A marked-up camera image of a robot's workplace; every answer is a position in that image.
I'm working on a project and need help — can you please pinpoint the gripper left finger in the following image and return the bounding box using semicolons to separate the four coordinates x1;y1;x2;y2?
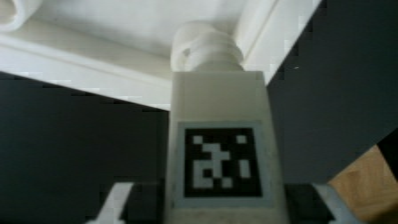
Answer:
84;182;134;224

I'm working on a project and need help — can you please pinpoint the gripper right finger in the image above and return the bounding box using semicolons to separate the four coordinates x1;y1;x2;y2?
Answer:
312;184;365;224

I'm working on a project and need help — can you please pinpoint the white leg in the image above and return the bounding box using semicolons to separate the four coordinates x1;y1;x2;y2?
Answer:
164;22;289;224

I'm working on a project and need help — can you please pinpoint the white square tabletop tray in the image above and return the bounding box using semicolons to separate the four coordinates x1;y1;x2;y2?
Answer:
0;0;275;109

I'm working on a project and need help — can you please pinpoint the white right fence bar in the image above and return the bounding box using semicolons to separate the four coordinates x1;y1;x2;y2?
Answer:
243;0;321;83

